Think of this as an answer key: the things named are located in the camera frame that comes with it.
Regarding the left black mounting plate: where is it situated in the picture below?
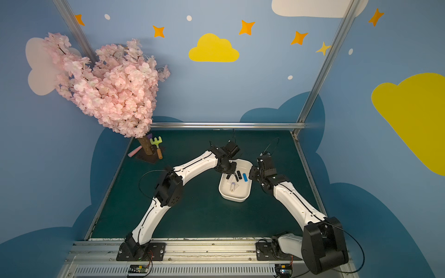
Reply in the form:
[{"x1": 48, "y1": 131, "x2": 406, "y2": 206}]
[{"x1": 116, "y1": 242, "x2": 166, "y2": 261}]

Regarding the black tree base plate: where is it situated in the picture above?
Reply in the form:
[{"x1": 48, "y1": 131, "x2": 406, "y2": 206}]
[{"x1": 134, "y1": 145, "x2": 160, "y2": 164}]

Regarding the aluminium left frame post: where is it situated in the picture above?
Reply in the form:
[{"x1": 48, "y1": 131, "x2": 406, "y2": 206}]
[{"x1": 53, "y1": 0, "x2": 97, "y2": 63}]

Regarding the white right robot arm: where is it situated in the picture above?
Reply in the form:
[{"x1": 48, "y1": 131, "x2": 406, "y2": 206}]
[{"x1": 249, "y1": 153, "x2": 349, "y2": 275}]

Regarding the right green circuit board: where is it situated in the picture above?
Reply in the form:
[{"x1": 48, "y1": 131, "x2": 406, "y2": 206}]
[{"x1": 274, "y1": 264, "x2": 293, "y2": 278}]

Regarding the pink toy stick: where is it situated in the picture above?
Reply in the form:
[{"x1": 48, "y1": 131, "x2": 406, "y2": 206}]
[{"x1": 127, "y1": 145, "x2": 143, "y2": 158}]

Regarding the aluminium corner frame post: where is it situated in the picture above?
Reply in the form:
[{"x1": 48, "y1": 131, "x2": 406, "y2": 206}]
[{"x1": 292, "y1": 0, "x2": 360, "y2": 139}]

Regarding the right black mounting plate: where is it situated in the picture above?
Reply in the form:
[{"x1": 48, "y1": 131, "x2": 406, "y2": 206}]
[{"x1": 255, "y1": 239, "x2": 292, "y2": 261}]

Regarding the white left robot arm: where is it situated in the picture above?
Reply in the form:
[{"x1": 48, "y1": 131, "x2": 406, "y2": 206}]
[{"x1": 117, "y1": 141, "x2": 240, "y2": 261}]

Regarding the lilac white swivel usb drive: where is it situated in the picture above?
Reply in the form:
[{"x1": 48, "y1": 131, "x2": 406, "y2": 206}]
[{"x1": 229, "y1": 182, "x2": 239, "y2": 193}]

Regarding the pink cherry blossom tree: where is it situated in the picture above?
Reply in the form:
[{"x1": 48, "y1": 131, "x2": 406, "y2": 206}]
[{"x1": 44, "y1": 33, "x2": 170, "y2": 154}]

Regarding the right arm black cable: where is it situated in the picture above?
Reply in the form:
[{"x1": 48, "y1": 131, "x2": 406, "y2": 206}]
[{"x1": 326, "y1": 222, "x2": 366, "y2": 275}]

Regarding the left green circuit board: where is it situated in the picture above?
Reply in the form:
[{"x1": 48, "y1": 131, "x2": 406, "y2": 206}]
[{"x1": 127, "y1": 265, "x2": 149, "y2": 276}]

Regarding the black mounting plate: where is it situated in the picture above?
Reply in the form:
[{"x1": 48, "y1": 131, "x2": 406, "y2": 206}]
[
  {"x1": 116, "y1": 242, "x2": 166, "y2": 261},
  {"x1": 255, "y1": 239, "x2": 292, "y2": 261}
]

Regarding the green toy rake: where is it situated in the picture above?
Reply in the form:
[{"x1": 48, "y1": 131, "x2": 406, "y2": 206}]
[{"x1": 149, "y1": 136, "x2": 163, "y2": 160}]

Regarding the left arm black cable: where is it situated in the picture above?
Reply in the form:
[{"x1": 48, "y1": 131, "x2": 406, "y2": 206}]
[{"x1": 138, "y1": 169, "x2": 168, "y2": 200}]

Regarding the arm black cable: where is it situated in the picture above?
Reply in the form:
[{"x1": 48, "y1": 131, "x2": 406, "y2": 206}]
[
  {"x1": 326, "y1": 222, "x2": 366, "y2": 275},
  {"x1": 138, "y1": 169, "x2": 168, "y2": 200}
]

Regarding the green circuit board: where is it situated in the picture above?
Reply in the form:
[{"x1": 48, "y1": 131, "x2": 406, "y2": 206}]
[
  {"x1": 274, "y1": 264, "x2": 293, "y2": 278},
  {"x1": 127, "y1": 265, "x2": 149, "y2": 276}
]

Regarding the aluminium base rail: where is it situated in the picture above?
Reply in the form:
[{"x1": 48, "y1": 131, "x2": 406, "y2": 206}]
[{"x1": 57, "y1": 237, "x2": 348, "y2": 278}]

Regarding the white oval storage box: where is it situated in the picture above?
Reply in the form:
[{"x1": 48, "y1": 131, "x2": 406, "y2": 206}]
[{"x1": 219, "y1": 159, "x2": 253, "y2": 202}]

